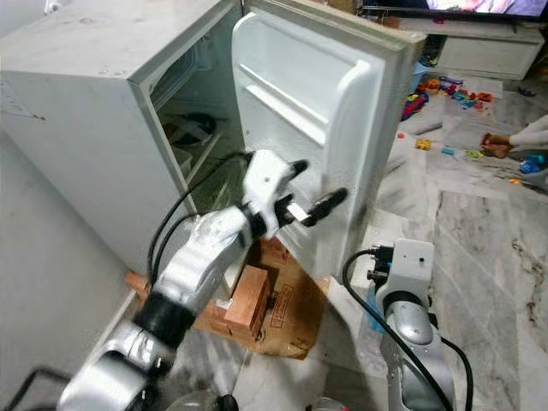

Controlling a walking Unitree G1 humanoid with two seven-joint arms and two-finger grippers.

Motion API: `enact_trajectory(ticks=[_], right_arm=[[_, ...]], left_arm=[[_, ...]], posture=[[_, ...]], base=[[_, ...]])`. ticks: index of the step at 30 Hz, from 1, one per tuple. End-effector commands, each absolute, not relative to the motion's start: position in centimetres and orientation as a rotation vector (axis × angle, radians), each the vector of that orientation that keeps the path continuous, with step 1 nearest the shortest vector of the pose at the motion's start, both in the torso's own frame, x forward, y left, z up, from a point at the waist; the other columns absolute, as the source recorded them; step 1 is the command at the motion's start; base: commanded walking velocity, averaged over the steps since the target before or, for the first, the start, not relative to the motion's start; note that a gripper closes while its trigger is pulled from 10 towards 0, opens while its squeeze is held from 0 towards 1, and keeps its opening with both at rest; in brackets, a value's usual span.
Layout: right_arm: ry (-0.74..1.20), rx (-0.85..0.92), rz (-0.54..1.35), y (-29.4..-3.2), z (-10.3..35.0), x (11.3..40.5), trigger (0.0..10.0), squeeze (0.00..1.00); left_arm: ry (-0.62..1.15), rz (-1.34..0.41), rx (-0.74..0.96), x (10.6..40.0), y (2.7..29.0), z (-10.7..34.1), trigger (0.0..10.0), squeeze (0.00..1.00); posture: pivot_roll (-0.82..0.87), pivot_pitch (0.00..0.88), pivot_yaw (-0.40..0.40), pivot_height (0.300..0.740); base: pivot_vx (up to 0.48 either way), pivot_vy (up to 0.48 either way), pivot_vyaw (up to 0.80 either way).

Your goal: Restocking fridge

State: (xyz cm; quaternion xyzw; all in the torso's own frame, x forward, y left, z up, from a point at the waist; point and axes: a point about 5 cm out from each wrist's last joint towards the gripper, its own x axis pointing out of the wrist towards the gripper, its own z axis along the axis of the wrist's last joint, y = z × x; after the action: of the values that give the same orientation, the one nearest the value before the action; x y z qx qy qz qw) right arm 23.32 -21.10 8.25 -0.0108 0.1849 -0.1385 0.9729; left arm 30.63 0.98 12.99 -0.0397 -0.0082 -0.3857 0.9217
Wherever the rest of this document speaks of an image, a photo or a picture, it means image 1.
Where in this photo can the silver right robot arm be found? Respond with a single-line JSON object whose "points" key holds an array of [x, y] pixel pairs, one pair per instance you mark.
{"points": [[415, 342]]}

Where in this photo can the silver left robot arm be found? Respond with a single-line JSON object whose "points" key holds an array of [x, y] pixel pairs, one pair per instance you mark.
{"points": [[197, 253]]}

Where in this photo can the white television cabinet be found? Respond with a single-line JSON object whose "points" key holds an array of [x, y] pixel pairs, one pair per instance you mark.
{"points": [[488, 51]]}

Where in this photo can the blue toy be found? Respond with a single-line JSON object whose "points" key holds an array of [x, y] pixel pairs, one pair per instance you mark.
{"points": [[533, 163]]}

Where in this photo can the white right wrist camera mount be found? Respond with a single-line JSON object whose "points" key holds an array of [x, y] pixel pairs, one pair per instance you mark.
{"points": [[413, 265]]}

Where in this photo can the colourful toy pile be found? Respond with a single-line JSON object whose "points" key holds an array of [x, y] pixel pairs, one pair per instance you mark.
{"points": [[454, 90]]}

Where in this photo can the person's white trouser leg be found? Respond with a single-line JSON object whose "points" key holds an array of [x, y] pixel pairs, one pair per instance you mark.
{"points": [[533, 133]]}

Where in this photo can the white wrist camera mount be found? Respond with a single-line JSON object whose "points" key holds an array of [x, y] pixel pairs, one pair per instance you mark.
{"points": [[265, 178], [413, 265]]}

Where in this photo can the small yellow toy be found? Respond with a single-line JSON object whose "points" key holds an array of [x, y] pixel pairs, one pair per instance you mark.
{"points": [[423, 145]]}

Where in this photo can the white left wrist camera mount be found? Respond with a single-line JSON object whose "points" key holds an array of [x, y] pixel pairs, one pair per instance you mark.
{"points": [[265, 178]]}

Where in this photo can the flat screen television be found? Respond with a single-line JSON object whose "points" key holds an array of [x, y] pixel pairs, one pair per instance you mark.
{"points": [[454, 7]]}

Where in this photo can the person's bare foot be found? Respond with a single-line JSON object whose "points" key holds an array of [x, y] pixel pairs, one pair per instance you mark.
{"points": [[497, 144]]}

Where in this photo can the flat brown cardboard sheet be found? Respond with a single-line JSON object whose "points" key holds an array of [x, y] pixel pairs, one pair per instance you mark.
{"points": [[287, 308]]}

